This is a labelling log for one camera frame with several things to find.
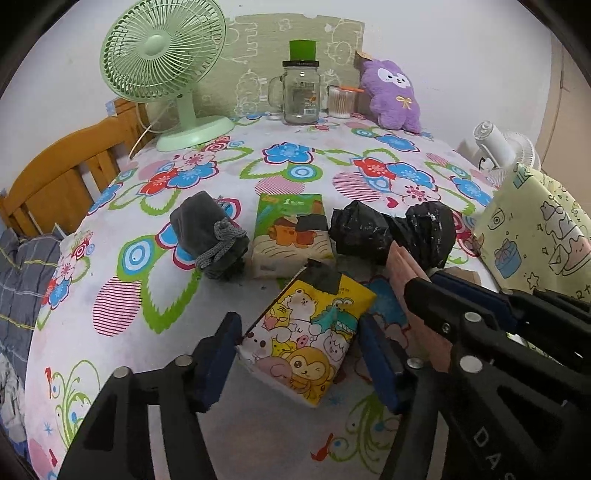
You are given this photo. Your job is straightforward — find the beige and grey sock roll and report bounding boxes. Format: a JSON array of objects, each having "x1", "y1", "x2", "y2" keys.
[{"x1": 386, "y1": 241, "x2": 453, "y2": 373}]

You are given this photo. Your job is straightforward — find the yellow cartoon tissue pack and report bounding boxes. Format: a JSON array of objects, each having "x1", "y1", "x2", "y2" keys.
[{"x1": 238, "y1": 260, "x2": 377, "y2": 407}]

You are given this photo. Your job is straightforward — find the yellow cartoon fabric bin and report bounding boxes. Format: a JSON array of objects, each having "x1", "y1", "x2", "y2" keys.
[{"x1": 474, "y1": 163, "x2": 591, "y2": 302}]

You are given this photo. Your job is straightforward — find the black plastic bag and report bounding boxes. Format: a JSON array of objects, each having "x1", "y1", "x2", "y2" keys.
[{"x1": 329, "y1": 200, "x2": 456, "y2": 271}]

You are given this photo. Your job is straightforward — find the dark grey rolled socks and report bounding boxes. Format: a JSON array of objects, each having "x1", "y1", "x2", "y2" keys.
[{"x1": 169, "y1": 191, "x2": 249, "y2": 280}]

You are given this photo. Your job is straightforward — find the green cartoon tissue pack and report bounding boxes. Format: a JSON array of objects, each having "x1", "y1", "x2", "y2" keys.
[{"x1": 252, "y1": 194, "x2": 335, "y2": 278}]

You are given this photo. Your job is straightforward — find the white floor fan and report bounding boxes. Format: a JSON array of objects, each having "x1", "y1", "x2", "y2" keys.
[{"x1": 456, "y1": 121, "x2": 541, "y2": 173}]

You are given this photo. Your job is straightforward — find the floral tablecloth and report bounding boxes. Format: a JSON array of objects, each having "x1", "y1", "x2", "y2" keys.
[{"x1": 25, "y1": 115, "x2": 493, "y2": 479}]

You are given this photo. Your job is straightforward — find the beige door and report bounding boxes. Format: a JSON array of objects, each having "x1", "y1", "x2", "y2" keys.
[{"x1": 537, "y1": 36, "x2": 591, "y2": 179}]

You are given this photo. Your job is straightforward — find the blue plaid bedding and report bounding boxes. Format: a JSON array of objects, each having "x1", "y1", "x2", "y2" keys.
[{"x1": 0, "y1": 228, "x2": 61, "y2": 459}]

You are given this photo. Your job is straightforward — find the purple plush bunny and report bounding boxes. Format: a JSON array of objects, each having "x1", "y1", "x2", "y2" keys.
[{"x1": 361, "y1": 59, "x2": 422, "y2": 134}]

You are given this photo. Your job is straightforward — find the wooden chair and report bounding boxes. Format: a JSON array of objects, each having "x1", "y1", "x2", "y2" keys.
[{"x1": 1, "y1": 98, "x2": 153, "y2": 237}]

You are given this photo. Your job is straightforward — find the cotton swab container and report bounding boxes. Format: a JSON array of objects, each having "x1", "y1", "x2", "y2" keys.
[{"x1": 327, "y1": 85, "x2": 363, "y2": 119}]

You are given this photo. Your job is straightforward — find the glass mason jar mug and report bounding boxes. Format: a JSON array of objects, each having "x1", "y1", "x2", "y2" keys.
[{"x1": 267, "y1": 60, "x2": 321, "y2": 125}]

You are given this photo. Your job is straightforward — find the green cup on jar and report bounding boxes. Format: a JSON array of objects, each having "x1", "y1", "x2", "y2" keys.
[{"x1": 288, "y1": 39, "x2": 317, "y2": 62}]

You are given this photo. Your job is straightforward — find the green desk fan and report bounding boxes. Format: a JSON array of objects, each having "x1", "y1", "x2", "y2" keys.
[{"x1": 99, "y1": 0, "x2": 235, "y2": 152}]

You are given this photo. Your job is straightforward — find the green patterned mat board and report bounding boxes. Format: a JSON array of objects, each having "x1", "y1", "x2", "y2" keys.
[{"x1": 193, "y1": 13, "x2": 365, "y2": 117}]

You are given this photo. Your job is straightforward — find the green fan cable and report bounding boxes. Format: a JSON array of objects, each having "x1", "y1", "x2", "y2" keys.
[{"x1": 127, "y1": 103, "x2": 180, "y2": 160}]

